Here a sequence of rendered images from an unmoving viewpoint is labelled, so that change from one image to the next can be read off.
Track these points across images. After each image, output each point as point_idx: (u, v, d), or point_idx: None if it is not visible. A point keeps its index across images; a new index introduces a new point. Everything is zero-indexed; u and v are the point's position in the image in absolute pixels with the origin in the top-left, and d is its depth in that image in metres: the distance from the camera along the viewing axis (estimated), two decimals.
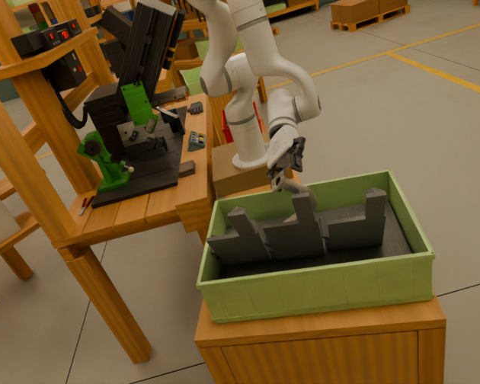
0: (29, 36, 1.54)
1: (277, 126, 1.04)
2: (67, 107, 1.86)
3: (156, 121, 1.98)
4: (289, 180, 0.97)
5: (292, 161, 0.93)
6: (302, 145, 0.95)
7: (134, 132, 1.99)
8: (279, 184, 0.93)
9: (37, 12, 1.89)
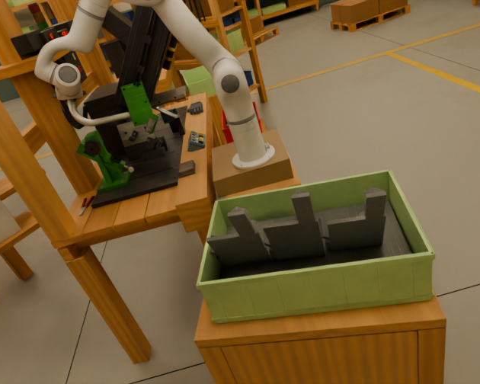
0: (29, 36, 1.54)
1: None
2: (67, 107, 1.86)
3: (156, 121, 1.98)
4: (69, 99, 1.62)
5: None
6: (57, 97, 1.57)
7: (134, 132, 1.99)
8: None
9: (37, 12, 1.89)
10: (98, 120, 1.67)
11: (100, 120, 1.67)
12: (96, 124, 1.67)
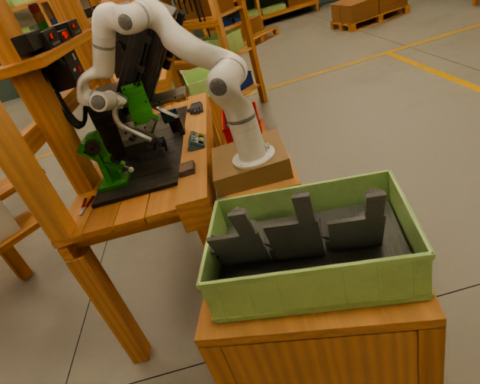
0: (29, 36, 1.54)
1: None
2: (67, 107, 1.86)
3: (156, 121, 1.98)
4: None
5: None
6: None
7: None
8: (122, 94, 1.94)
9: (37, 12, 1.89)
10: (126, 128, 1.96)
11: (126, 129, 1.96)
12: (123, 129, 1.97)
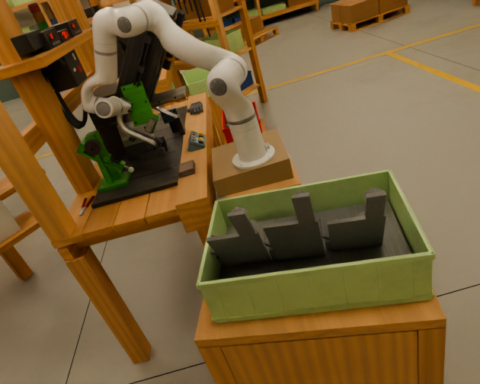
0: (29, 36, 1.54)
1: None
2: (67, 107, 1.86)
3: (156, 121, 1.98)
4: None
5: None
6: None
7: (134, 132, 1.99)
8: (126, 99, 1.95)
9: (37, 12, 1.89)
10: (131, 132, 1.96)
11: (132, 134, 1.97)
12: (128, 134, 1.97)
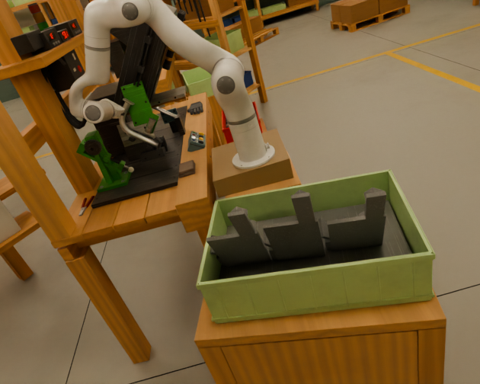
0: (29, 36, 1.54)
1: None
2: (67, 107, 1.86)
3: (156, 121, 1.98)
4: (124, 107, 1.93)
5: None
6: None
7: (134, 132, 1.99)
8: (128, 100, 1.95)
9: (37, 12, 1.89)
10: (133, 133, 1.97)
11: (134, 135, 1.97)
12: (129, 136, 1.97)
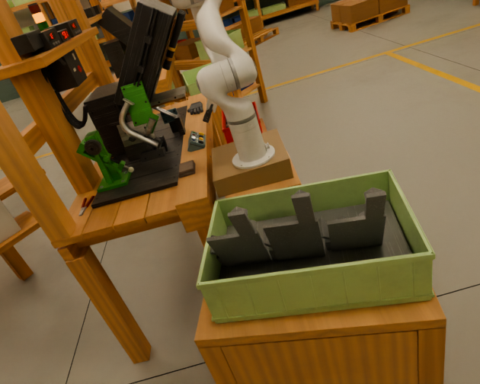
0: (29, 36, 1.54)
1: None
2: (67, 107, 1.86)
3: (156, 121, 1.98)
4: (124, 107, 1.93)
5: (209, 118, 2.01)
6: None
7: (134, 132, 1.99)
8: (128, 100, 1.95)
9: (37, 12, 1.89)
10: (133, 133, 1.97)
11: (134, 135, 1.97)
12: (129, 136, 1.97)
